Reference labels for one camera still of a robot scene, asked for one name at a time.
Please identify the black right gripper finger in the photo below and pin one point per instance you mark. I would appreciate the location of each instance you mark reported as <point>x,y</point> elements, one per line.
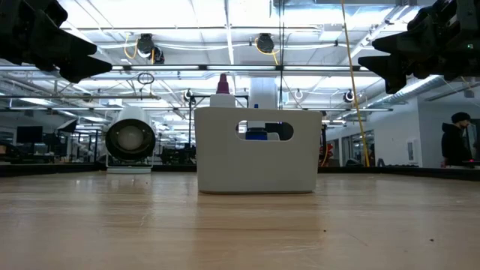
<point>393,71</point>
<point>401,42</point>

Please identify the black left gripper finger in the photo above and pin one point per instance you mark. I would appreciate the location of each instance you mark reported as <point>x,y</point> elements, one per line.
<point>84,69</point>
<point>69,45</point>

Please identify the large purple food coloring bottle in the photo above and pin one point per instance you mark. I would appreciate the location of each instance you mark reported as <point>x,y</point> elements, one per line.
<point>222,99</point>

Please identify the large blue food coloring bottle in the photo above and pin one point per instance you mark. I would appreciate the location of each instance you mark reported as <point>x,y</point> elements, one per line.
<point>257,135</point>

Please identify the black studio light hood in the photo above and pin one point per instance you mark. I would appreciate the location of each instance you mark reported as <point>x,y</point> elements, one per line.
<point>67,125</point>

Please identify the black monitor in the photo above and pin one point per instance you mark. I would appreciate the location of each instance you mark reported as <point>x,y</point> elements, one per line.
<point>29,134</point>

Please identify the person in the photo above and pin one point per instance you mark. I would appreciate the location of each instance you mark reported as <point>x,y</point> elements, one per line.
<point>455,142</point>

